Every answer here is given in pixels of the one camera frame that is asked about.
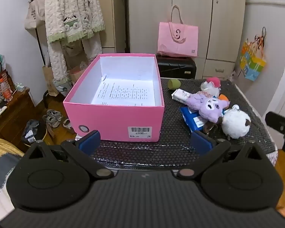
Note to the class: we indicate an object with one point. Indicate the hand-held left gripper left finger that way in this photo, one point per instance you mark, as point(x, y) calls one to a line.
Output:
point(90, 141)

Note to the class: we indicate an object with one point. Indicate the printed paper sheet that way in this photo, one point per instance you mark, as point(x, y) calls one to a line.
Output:
point(125, 92)

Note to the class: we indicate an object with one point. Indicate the colourful gift bag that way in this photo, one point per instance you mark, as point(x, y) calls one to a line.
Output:
point(251, 64)

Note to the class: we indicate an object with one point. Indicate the dark blue denim cloth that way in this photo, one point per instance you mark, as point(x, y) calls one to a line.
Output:
point(2, 171)

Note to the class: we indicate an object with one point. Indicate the yellow blanket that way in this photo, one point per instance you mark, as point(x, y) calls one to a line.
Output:
point(0, 147)

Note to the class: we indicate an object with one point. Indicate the blue packet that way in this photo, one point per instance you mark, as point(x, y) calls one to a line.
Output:
point(192, 118)

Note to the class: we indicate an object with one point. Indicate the beige sandal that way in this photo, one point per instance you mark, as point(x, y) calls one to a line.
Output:
point(68, 125)

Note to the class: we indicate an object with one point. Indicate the black coat rack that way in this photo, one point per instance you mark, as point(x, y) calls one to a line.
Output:
point(39, 42)

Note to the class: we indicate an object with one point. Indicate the cream fluffy pajama pants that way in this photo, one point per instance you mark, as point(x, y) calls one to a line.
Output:
point(58, 61)

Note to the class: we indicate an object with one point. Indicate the grey sneaker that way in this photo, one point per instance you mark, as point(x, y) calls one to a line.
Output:
point(51, 122)
point(54, 114)

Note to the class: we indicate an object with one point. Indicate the brown paper bag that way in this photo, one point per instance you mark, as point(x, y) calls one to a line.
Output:
point(48, 80)

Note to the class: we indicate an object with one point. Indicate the striped white cloth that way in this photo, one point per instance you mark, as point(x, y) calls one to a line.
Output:
point(273, 158)

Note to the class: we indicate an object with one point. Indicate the green egg-shaped sponge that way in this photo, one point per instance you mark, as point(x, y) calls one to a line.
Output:
point(174, 84)

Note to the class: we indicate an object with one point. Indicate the beige wardrobe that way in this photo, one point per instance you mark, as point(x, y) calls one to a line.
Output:
point(204, 16)

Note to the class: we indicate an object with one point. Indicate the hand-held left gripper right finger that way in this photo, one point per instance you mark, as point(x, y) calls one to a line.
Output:
point(201, 143)

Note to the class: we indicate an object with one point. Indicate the beige tall cabinet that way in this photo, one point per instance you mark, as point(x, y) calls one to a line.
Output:
point(112, 16)

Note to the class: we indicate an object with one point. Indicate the pinkish paper bag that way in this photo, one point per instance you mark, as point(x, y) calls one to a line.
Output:
point(77, 73)

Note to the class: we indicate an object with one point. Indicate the small tissue packet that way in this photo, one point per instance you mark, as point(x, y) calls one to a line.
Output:
point(20, 87)

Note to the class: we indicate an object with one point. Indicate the pink tote bag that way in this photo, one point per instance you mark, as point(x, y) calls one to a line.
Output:
point(175, 42)

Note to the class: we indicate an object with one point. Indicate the orange label water bottle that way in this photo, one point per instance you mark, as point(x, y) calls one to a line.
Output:
point(6, 92)

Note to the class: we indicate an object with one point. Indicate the white round plush toy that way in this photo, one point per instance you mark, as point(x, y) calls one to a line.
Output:
point(235, 123)

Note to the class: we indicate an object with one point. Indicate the purple plush toy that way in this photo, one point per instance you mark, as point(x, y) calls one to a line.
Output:
point(211, 109)

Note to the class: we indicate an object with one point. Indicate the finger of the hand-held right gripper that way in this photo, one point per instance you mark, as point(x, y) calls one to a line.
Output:
point(277, 122)

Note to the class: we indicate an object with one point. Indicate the white mesh bath pouf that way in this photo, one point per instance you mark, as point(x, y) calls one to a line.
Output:
point(207, 87)

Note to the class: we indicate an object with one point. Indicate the orange egg-shaped sponge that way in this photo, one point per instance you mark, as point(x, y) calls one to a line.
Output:
point(223, 97)

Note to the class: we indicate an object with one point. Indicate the pink fluffy puff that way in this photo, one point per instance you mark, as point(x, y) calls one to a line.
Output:
point(213, 80)

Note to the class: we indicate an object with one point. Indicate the pink floral cloth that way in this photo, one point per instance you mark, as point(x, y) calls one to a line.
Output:
point(204, 93)

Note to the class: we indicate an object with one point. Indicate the pink cardboard box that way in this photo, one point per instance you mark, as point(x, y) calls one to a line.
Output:
point(114, 116)

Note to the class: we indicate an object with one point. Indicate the cream fluffy pajama jacket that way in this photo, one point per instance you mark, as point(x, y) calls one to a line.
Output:
point(71, 7)

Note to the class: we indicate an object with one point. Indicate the beige canvas tote bag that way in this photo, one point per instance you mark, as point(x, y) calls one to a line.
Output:
point(34, 14)

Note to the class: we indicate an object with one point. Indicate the black suitcase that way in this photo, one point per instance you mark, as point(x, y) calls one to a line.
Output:
point(175, 67)

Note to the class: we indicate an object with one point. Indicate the brown wooden cabinet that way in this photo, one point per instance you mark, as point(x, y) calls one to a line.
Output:
point(11, 118)

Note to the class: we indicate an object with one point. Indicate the bin with black bag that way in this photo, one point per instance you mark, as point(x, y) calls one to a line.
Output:
point(34, 130)

